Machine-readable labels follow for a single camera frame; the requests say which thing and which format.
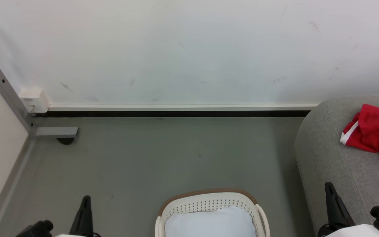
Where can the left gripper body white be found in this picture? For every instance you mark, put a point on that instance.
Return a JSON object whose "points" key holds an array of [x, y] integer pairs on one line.
{"points": [[63, 235]]}

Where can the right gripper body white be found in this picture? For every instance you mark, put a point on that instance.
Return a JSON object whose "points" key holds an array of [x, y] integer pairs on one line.
{"points": [[357, 231]]}

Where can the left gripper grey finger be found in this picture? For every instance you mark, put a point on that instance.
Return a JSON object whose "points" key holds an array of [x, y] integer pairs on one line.
{"points": [[84, 220]]}

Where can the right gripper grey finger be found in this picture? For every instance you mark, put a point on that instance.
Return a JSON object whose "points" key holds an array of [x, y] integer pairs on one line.
{"points": [[336, 210]]}

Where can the red garment with white stripes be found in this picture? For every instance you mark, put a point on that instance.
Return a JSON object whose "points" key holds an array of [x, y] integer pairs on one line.
{"points": [[372, 130]]}

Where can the white perforated laundry basket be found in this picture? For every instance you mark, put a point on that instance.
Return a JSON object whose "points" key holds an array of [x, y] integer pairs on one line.
{"points": [[209, 199]]}

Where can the grey fabric sofa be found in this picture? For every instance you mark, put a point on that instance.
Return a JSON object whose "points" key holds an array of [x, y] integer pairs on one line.
{"points": [[337, 158]]}

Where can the light blue folded cloth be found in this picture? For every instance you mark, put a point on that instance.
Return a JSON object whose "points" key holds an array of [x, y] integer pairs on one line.
{"points": [[211, 223]]}

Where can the white plastic box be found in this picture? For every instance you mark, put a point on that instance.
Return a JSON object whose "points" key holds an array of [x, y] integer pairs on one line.
{"points": [[35, 98]]}

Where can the white and black baseboard strip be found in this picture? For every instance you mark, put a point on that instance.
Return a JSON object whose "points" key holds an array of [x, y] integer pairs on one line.
{"points": [[176, 110]]}

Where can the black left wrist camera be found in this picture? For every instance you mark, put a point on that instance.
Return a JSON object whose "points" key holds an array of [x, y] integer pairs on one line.
{"points": [[36, 229]]}

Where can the black round frame foot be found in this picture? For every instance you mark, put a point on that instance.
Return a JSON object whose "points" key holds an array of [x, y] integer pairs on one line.
{"points": [[65, 141]]}

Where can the grey metal frame post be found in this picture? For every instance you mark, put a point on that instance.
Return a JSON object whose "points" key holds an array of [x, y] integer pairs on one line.
{"points": [[8, 93]]}

